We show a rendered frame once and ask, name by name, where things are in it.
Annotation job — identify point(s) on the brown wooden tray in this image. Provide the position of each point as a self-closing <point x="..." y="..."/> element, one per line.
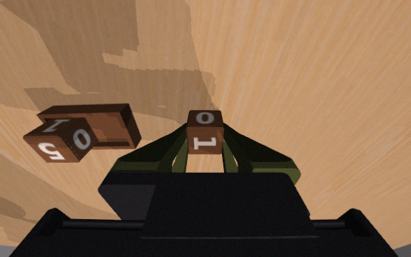
<point x="113" y="124"/>

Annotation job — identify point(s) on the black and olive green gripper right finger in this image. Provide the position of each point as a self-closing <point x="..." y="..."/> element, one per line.
<point x="253" y="157"/>

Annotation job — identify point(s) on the dark brown number cube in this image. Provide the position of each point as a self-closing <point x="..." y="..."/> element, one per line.
<point x="204" y="131"/>
<point x="62" y="140"/>

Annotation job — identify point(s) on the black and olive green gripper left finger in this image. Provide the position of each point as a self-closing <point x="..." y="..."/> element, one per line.
<point x="158" y="155"/>

